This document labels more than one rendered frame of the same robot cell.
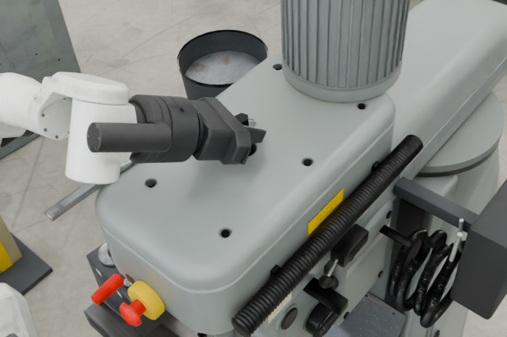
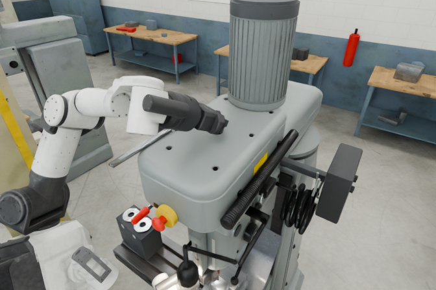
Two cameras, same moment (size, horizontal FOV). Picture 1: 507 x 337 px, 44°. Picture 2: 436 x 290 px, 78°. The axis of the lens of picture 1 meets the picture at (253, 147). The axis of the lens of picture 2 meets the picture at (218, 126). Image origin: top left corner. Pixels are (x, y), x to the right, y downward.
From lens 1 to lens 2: 0.27 m
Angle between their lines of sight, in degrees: 14
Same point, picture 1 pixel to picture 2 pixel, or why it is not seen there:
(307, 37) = (245, 76)
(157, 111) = (179, 97)
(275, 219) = (241, 160)
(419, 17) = not seen: hidden behind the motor
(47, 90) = (117, 85)
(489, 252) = (338, 183)
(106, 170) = (152, 126)
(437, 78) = (294, 110)
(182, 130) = (192, 109)
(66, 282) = (98, 242)
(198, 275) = (203, 190)
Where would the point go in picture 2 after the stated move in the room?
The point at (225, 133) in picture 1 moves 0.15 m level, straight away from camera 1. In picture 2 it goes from (213, 115) to (201, 90)
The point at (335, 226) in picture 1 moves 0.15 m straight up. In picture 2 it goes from (266, 169) to (272, 124)
